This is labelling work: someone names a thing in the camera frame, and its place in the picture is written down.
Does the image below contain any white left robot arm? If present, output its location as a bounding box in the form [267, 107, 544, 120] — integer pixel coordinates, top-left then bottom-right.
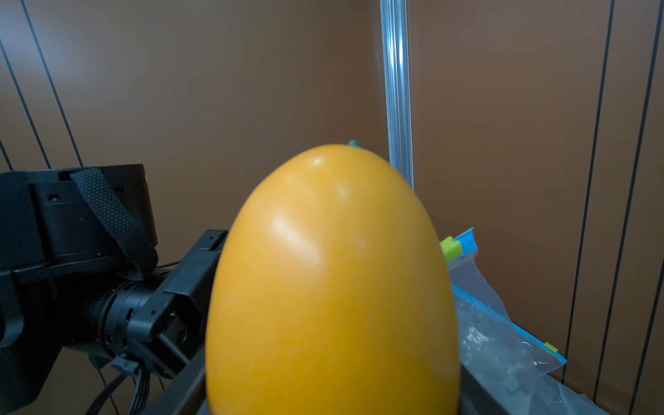
[1, 164, 228, 414]

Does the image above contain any clear zip-top bag blue zipper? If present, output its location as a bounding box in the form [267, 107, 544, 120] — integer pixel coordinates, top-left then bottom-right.
[453, 286, 605, 414]

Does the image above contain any spare clear zip-top bag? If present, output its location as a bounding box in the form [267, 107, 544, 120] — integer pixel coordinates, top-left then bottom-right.
[440, 228, 511, 323]

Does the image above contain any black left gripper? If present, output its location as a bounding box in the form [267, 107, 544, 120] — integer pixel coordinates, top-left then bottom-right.
[103, 229, 229, 380]

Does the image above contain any orange mango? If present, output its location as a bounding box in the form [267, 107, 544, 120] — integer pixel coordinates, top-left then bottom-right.
[206, 145, 461, 414]

